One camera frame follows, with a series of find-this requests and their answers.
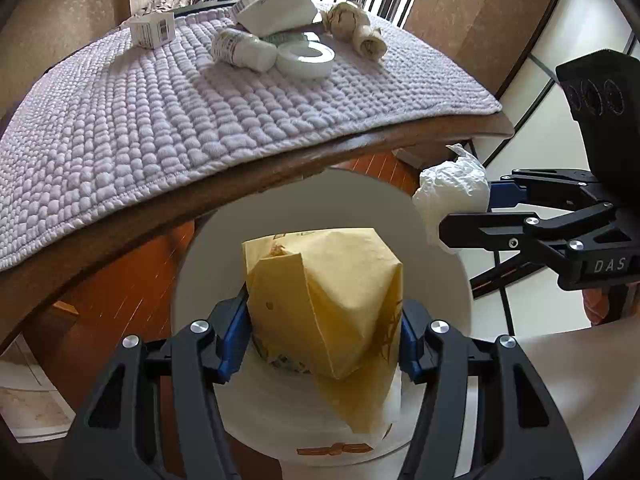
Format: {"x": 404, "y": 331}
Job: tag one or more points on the crumpled brown paper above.
{"x": 345, "y": 17}
{"x": 372, "y": 45}

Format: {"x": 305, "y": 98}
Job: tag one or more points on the person's right hand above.
{"x": 596, "y": 306}

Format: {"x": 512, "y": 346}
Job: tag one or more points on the white plastic bag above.
{"x": 450, "y": 185}

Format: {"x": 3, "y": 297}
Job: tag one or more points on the lilac quilted blanket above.
{"x": 150, "y": 110}

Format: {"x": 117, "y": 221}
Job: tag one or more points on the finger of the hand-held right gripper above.
{"x": 505, "y": 194}
{"x": 475, "y": 232}

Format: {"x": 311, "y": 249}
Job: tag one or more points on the yellow paper bag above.
{"x": 325, "y": 300}

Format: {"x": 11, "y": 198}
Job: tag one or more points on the white pill bottle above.
{"x": 240, "y": 47}

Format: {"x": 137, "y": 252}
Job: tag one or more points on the white plastic pouch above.
{"x": 280, "y": 7}

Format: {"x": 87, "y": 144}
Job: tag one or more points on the white box with barcode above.
{"x": 152, "y": 30}

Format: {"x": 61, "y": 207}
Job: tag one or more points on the white trash bin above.
{"x": 350, "y": 200}

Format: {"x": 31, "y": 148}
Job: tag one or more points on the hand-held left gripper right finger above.
{"x": 410, "y": 345}

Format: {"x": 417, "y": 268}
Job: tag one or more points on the clear tape roll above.
{"x": 300, "y": 67}

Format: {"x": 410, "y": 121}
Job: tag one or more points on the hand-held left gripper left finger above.
{"x": 232, "y": 340}

